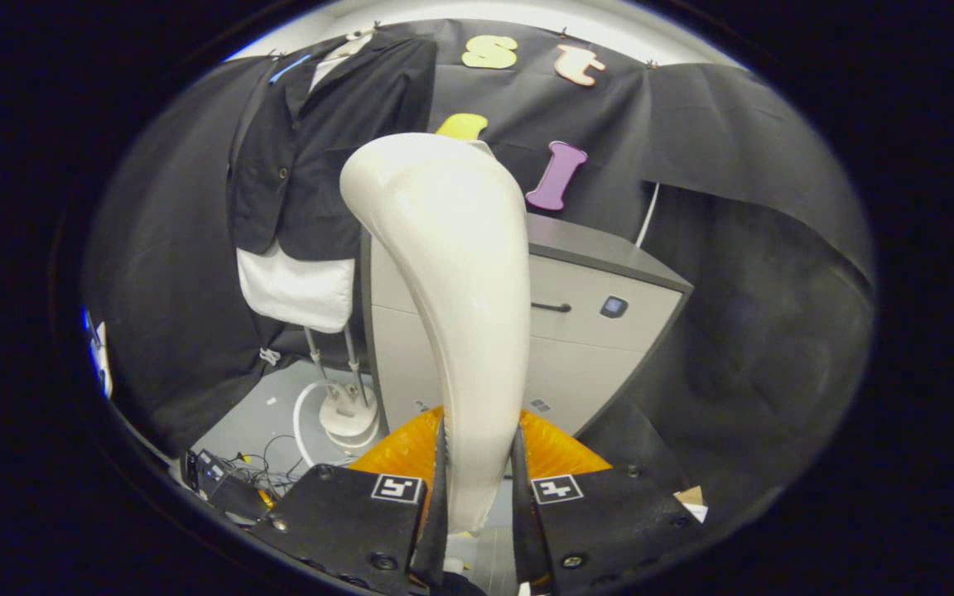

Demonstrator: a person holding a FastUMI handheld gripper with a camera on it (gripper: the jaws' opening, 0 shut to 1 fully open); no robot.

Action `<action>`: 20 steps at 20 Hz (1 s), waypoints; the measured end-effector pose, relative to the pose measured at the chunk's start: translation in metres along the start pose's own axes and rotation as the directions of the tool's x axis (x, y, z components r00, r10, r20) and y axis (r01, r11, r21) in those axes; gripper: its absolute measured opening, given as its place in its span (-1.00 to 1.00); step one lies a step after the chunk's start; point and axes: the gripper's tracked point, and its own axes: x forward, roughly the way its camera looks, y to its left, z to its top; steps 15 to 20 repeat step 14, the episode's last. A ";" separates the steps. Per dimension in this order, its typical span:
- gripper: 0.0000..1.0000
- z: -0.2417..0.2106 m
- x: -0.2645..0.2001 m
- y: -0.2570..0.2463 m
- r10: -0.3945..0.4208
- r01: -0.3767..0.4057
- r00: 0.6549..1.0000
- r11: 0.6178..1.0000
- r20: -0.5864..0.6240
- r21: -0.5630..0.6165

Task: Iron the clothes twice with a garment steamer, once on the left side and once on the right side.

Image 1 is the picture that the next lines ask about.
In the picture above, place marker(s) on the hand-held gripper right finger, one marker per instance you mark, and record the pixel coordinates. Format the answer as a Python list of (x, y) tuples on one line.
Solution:
[(609, 530)]

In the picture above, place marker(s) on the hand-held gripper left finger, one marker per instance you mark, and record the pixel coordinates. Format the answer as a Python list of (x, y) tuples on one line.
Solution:
[(344, 521)]

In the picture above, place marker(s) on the white garment steamer base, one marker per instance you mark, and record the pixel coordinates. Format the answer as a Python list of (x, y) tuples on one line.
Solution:
[(349, 414)]

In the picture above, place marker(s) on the white shirt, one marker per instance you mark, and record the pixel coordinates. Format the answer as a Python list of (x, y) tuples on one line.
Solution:
[(295, 290)]

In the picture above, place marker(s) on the black suit jacket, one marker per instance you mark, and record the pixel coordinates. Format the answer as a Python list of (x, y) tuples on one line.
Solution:
[(336, 165)]

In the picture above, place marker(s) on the white clothes hanger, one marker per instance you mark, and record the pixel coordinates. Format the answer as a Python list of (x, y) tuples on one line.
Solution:
[(358, 35)]

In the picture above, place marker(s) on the cardboard piece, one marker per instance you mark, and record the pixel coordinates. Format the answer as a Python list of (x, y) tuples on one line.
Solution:
[(692, 501)]

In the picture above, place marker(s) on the black electronic box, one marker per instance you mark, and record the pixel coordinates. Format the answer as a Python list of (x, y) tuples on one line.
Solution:
[(224, 488)]

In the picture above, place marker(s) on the grey cabinet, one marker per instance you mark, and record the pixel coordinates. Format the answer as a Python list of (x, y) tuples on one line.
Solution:
[(576, 348)]

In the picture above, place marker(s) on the small dark lock panel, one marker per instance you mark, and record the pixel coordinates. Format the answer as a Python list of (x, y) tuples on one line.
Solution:
[(614, 307)]

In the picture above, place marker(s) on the black backdrop cloth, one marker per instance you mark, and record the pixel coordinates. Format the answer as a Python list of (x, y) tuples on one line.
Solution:
[(734, 207)]

